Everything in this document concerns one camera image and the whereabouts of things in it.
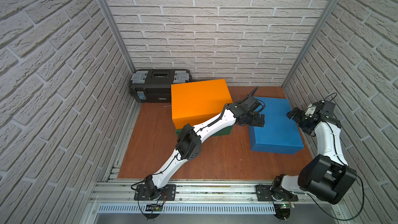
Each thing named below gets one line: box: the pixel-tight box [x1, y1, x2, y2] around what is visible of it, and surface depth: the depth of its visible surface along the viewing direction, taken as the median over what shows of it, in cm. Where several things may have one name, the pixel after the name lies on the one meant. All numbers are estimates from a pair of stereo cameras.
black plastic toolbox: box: [129, 68, 192, 104], surface depth 102 cm
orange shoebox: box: [171, 78, 234, 130], surface depth 87 cm
